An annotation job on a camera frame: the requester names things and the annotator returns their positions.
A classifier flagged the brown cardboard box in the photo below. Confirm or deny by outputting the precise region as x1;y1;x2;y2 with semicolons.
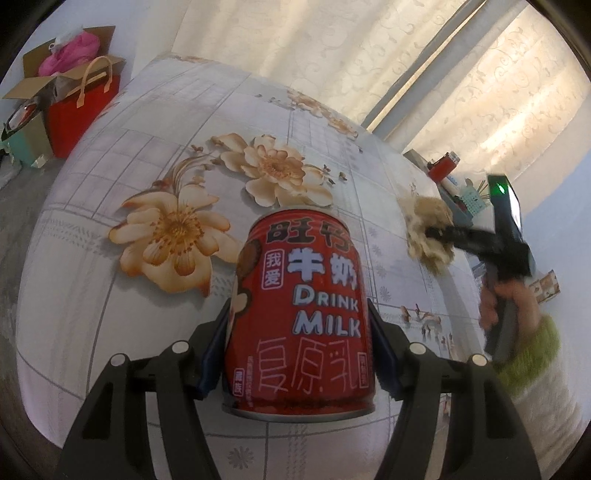
2;25;125;100

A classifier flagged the patterned rolled mat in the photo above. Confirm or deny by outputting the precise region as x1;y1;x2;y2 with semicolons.
529;270;561;303

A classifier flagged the red thermos bottle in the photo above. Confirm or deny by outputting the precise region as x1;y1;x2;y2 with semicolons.
427;154;460;183

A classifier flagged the teal utensil holder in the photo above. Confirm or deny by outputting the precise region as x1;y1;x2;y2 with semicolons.
462;182;492;220

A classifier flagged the pink plush item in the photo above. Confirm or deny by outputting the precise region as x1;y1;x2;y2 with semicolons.
38;30;100;77

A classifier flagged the red milk can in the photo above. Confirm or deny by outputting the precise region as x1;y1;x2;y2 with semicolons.
222;208;377;418

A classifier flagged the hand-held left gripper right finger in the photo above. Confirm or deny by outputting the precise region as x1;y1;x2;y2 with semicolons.
366;298;530;480

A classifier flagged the grey curtain panel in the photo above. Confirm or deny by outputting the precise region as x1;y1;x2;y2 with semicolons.
360;0;532;134

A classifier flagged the cream patterned curtain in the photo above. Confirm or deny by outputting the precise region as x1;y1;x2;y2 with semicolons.
388;0;591;195
171;0;462;125

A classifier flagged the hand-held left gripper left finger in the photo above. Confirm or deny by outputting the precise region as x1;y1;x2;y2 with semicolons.
59;298;232;480

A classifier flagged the beige paper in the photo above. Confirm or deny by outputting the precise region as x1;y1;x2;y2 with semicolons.
399;194;458;278

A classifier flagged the person's right hand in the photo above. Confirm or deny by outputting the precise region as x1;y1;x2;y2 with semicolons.
479;279;542;330

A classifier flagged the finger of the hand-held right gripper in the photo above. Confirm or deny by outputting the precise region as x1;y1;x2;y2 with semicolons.
424;224;498;260

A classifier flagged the red gift bag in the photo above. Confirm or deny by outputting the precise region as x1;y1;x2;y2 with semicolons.
46;55;125;158

